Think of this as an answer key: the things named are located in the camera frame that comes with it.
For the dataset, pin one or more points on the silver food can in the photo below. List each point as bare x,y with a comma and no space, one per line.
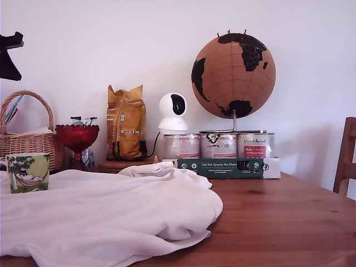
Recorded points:
218,146
256,146
182,146

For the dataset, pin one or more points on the red glass pedestal bowl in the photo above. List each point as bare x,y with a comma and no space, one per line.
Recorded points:
77,136

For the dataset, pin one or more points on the small red triangular packet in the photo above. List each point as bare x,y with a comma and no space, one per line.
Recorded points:
156,160

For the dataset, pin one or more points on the blue white porcelain figure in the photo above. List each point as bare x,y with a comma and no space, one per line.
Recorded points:
86,158

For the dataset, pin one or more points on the black topped sachet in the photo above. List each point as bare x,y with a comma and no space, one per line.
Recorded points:
75,119

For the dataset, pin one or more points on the long blue white package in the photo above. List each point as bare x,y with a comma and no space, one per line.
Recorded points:
13,107

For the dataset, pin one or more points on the cork globe on metal stand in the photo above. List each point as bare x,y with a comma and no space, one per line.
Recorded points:
231,78

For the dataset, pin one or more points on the white cloth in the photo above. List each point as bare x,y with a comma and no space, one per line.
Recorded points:
97,211

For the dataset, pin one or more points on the brown wooden chair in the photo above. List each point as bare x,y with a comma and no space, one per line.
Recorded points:
347,155

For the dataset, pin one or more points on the grey foil packet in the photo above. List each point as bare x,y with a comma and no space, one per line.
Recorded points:
80,123

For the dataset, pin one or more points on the green cardboard can tray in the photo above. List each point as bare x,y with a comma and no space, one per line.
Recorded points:
222,168

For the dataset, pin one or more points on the white dome security camera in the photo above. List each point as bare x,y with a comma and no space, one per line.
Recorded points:
169,119

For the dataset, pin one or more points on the yellow coffee bag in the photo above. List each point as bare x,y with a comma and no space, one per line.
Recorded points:
126,128

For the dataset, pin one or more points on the green illustrated coffee mug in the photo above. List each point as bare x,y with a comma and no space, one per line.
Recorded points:
27,172

